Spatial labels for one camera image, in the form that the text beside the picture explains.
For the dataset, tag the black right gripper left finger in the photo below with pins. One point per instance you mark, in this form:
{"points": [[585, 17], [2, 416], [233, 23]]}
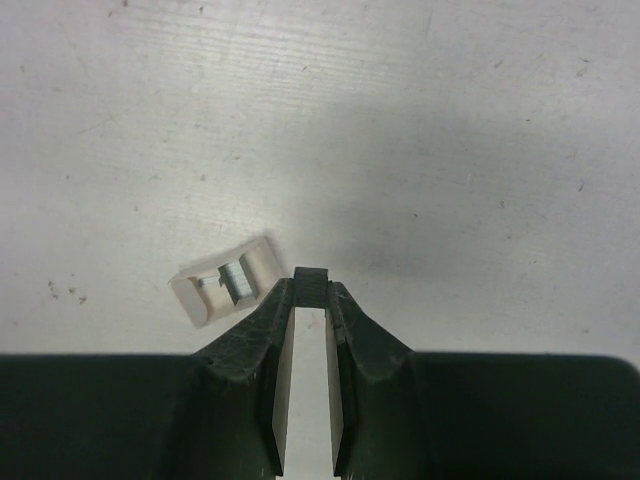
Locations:
{"points": [[218, 413]]}

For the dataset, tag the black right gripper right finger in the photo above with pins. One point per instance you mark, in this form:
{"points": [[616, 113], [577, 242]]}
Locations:
{"points": [[397, 413]]}

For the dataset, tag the staple box tray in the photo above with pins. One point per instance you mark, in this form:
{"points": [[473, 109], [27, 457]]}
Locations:
{"points": [[198, 290]]}

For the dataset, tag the small staple strip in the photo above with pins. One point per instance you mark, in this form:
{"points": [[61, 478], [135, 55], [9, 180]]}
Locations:
{"points": [[236, 276]]}

